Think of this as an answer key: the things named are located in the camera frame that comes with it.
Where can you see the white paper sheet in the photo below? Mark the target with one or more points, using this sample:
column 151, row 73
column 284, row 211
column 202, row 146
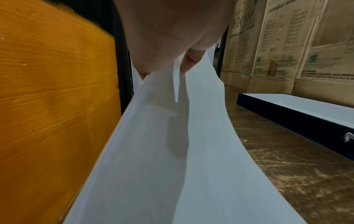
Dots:
column 171, row 157

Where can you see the dark blue box lid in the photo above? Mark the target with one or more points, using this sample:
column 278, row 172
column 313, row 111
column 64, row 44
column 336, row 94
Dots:
column 301, row 111

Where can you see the person's left hand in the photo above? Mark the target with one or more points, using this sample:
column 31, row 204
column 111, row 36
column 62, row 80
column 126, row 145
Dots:
column 171, row 28

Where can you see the brown printed cardboard box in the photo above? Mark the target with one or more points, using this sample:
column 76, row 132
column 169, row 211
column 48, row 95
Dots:
column 282, row 43
column 240, row 41
column 329, row 46

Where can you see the orange wooden board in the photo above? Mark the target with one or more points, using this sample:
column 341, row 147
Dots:
column 52, row 109

